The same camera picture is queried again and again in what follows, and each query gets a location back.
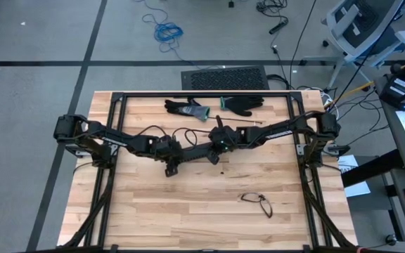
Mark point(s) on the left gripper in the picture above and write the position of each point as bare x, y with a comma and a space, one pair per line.
167, 147

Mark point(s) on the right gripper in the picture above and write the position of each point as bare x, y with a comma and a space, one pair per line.
225, 138

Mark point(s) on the black duct cover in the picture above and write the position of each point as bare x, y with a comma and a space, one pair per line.
195, 151

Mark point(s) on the black zip tie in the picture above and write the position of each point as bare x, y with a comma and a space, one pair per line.
244, 121

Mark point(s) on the grey glove green cuff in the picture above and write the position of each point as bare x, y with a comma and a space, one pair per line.
192, 110

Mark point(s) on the black-framed safety glasses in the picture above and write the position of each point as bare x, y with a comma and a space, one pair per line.
266, 209

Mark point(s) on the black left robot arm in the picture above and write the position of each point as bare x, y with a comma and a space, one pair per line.
118, 140

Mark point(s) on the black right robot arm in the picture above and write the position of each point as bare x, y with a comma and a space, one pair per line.
283, 131

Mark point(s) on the black glove green cuff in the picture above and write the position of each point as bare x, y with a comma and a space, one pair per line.
243, 104

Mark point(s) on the black perforated metal box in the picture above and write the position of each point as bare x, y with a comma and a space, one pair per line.
225, 78

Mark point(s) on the white power adapter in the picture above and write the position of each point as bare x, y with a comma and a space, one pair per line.
327, 102

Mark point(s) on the white paper sheet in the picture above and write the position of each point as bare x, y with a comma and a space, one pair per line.
355, 186

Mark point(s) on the black floor power strip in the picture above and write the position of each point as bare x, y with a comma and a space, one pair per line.
278, 27

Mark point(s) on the small black floor device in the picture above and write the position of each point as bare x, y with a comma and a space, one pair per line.
231, 3

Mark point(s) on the grey side desk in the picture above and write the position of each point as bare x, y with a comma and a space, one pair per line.
387, 175

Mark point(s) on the grey mesh office chair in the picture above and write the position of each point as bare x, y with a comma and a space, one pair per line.
360, 31

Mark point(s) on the black labelled computer box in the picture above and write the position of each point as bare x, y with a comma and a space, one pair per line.
397, 91

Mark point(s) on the black caster wheel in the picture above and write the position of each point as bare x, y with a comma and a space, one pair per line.
391, 240

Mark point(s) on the black aluminium table frame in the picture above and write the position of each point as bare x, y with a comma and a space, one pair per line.
206, 94

